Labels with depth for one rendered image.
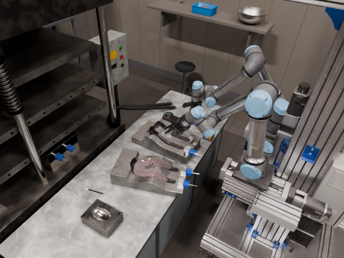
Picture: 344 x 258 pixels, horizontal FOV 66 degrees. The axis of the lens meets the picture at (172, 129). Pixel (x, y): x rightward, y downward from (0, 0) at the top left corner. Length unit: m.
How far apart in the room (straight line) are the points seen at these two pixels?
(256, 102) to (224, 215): 1.46
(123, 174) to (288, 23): 2.80
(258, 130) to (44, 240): 1.34
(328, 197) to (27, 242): 1.79
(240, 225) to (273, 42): 2.40
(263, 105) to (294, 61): 2.68
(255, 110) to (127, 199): 1.03
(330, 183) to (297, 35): 2.36
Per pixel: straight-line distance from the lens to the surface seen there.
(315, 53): 3.86
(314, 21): 3.75
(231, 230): 2.49
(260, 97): 1.26
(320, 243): 2.69
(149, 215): 1.78
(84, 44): 2.05
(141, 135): 2.20
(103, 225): 1.70
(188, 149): 2.01
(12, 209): 2.05
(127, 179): 1.85
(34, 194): 2.06
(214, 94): 1.91
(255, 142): 1.42
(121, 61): 2.43
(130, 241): 1.71
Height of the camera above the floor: 2.31
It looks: 40 degrees down
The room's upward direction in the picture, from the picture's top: 3 degrees clockwise
